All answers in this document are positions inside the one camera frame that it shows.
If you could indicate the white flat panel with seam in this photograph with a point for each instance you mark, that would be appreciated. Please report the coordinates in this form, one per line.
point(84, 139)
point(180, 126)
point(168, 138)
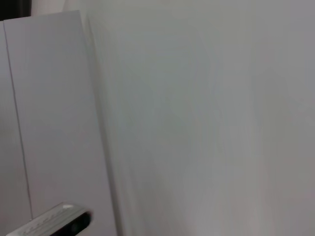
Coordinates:
point(54, 110)

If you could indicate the black background object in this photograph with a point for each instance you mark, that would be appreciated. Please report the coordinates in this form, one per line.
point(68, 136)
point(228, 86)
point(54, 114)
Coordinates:
point(14, 8)

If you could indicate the silver black wrist camera box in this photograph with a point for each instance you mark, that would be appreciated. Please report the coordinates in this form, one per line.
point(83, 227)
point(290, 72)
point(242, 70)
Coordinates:
point(61, 221)

